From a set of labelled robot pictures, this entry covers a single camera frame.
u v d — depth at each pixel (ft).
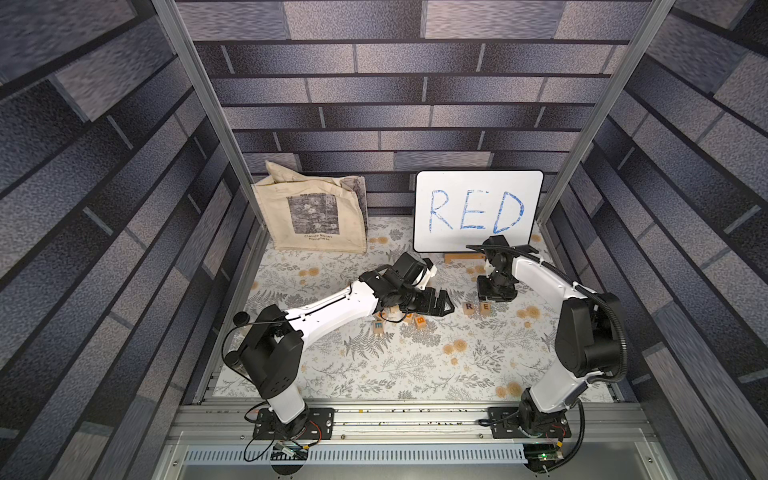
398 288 2.08
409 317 2.95
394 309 1.96
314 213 3.29
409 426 2.48
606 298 1.54
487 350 2.81
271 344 1.57
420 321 2.94
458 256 3.46
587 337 1.55
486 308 3.02
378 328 2.87
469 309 3.03
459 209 3.19
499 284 2.51
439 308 2.28
